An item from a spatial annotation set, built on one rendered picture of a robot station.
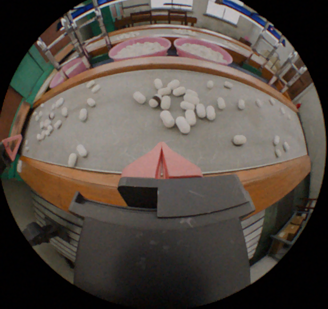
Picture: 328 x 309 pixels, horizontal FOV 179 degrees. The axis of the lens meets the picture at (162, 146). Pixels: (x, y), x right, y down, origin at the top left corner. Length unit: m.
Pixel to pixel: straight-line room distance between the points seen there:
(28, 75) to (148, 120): 0.92
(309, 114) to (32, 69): 5.23
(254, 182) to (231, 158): 0.08
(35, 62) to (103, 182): 0.97
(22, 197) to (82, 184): 1.62
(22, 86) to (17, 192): 1.24
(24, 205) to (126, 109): 1.79
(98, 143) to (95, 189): 0.10
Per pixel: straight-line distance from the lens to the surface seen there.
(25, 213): 1.88
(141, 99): 0.24
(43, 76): 1.01
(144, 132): 0.22
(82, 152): 0.25
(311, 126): 4.44
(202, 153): 0.22
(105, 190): 0.21
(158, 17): 2.92
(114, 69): 0.38
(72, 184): 0.26
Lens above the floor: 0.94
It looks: 75 degrees down
